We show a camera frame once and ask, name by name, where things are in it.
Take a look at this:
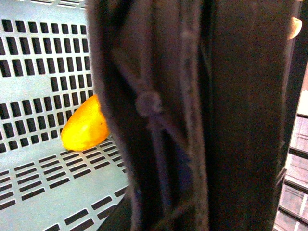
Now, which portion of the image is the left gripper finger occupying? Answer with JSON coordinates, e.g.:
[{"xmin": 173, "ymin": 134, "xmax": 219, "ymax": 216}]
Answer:
[{"xmin": 209, "ymin": 0, "xmax": 296, "ymax": 231}]

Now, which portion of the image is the brown basket handle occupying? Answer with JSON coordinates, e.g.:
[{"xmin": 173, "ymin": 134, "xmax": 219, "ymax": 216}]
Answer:
[{"xmin": 87, "ymin": 0, "xmax": 210, "ymax": 231}]

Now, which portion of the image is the yellow mango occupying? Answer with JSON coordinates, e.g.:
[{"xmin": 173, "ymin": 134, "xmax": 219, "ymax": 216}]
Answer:
[{"xmin": 61, "ymin": 95, "xmax": 109, "ymax": 151}]

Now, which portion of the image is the light teal plastic basket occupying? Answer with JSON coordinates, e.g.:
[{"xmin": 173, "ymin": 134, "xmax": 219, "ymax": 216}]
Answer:
[{"xmin": 0, "ymin": 0, "xmax": 128, "ymax": 231}]

